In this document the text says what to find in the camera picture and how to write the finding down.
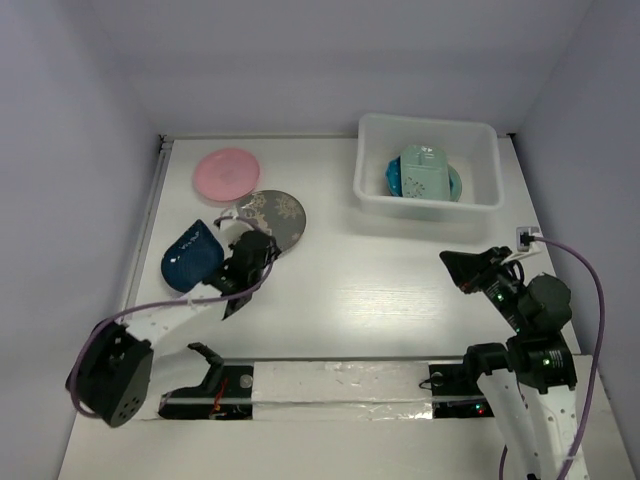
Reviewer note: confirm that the blue polka dot plate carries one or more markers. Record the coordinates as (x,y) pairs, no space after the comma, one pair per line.
(393,177)

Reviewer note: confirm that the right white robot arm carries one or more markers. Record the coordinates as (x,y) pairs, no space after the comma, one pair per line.
(530,381)

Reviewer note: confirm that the green flower round plate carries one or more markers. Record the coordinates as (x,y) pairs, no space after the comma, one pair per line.
(455,184)

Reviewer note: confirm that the green rectangular glass plate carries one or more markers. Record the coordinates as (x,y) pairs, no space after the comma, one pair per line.
(424,173)

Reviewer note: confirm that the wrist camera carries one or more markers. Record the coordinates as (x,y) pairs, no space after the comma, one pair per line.
(527,242)
(228,227)

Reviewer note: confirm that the dark blue leaf plate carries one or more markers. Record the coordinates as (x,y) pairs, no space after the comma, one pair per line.
(195,255)

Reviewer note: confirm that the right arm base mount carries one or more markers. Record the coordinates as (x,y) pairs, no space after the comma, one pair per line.
(454,388)

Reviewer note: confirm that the translucent plastic bin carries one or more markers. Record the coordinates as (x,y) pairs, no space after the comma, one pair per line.
(471,148)

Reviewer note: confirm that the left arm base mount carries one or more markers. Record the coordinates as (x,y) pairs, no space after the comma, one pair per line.
(225,392)

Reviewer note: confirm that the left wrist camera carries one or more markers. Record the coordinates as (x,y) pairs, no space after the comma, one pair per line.
(228,227)

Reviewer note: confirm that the pink round plate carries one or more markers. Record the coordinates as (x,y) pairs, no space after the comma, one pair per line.
(226,175)

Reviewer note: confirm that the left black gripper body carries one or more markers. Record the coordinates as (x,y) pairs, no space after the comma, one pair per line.
(271,254)

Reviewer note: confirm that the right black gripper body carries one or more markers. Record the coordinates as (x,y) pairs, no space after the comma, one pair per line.
(503,287)

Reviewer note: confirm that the grey reindeer plate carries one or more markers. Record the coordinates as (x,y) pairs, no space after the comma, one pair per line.
(277,213)

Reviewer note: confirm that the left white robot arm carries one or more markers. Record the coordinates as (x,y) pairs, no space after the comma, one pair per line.
(112,373)

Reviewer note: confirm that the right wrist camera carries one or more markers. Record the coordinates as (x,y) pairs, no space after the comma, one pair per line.
(527,242)

